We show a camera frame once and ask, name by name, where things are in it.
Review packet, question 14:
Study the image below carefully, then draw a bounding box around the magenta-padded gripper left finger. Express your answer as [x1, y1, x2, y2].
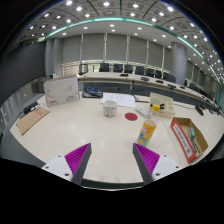
[41, 142, 93, 186]

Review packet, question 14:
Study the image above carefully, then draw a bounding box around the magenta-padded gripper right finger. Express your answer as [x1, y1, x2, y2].
[132, 143, 183, 186]

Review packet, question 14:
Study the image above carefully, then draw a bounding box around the flat brown cardboard piece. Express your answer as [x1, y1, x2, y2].
[16, 106, 51, 136]

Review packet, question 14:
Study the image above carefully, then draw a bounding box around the black electronic device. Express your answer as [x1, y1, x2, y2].
[22, 101, 40, 116]

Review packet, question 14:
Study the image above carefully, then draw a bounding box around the black office chairs group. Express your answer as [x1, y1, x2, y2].
[98, 62, 178, 84]

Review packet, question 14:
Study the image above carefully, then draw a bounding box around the white cardboard box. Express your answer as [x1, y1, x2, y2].
[43, 75, 81, 108]

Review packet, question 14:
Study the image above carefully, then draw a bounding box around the clear yellow-capped drink bottle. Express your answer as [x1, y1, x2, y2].
[136, 103, 162, 148]

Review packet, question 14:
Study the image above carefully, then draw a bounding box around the white desk organiser tray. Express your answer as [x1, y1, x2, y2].
[148, 92, 175, 119]

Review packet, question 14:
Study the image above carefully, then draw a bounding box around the white dotted paper cup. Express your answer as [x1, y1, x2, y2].
[102, 100, 118, 118]

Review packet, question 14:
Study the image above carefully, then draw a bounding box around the long curved conference desk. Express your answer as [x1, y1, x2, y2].
[77, 71, 221, 109]

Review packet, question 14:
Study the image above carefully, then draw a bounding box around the small black device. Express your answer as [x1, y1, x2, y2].
[194, 105, 205, 117]

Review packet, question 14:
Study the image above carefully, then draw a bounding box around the flat round red coaster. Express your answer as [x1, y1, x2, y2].
[124, 112, 139, 122]

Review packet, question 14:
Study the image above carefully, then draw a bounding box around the ceiling lights group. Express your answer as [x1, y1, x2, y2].
[19, 0, 224, 88]

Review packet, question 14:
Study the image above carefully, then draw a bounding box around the black conference microphone console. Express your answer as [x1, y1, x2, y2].
[81, 83, 104, 99]

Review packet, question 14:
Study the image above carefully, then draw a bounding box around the white printed paper sheet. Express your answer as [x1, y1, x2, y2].
[100, 92, 137, 109]

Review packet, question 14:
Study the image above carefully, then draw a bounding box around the black desk microphones group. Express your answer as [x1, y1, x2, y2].
[119, 72, 178, 90]

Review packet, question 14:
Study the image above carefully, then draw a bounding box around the open brown cardboard box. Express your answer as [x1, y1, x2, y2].
[170, 116, 209, 164]

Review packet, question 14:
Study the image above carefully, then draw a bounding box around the small grey case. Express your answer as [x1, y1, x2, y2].
[188, 127, 197, 140]

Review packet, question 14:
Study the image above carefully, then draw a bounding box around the red-framed white sign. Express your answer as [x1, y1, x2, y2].
[170, 119, 197, 164]

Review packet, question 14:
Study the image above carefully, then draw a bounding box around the thin black pen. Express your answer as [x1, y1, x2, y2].
[133, 94, 150, 104]

